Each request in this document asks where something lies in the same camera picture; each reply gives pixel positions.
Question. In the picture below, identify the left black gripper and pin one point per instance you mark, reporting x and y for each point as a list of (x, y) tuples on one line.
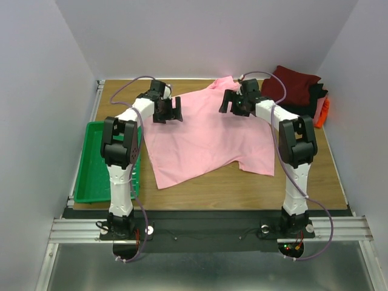
[(174, 114)]

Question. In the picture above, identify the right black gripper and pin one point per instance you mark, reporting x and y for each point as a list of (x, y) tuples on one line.
[(231, 103)]

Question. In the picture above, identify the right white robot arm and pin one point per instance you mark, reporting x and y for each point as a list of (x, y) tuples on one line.
[(296, 148)]

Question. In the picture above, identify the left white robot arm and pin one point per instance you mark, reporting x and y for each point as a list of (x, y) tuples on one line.
[(120, 149)]

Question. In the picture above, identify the folded maroon t shirt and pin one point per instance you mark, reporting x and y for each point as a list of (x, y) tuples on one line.
[(297, 86)]

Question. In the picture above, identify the folded salmon pink t shirt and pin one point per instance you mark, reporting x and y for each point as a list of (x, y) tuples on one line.
[(320, 103)]

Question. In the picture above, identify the folded orange t shirt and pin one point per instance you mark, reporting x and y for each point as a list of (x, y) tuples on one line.
[(323, 116)]

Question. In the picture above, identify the green plastic tray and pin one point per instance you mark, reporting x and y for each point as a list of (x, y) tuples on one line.
[(92, 184)]

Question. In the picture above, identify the right control board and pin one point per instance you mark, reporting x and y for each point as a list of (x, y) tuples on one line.
[(295, 249)]

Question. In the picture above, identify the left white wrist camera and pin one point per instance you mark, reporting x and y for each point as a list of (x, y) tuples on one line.
[(167, 92)]

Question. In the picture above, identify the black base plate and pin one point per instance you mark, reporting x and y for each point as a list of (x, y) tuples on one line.
[(199, 232)]

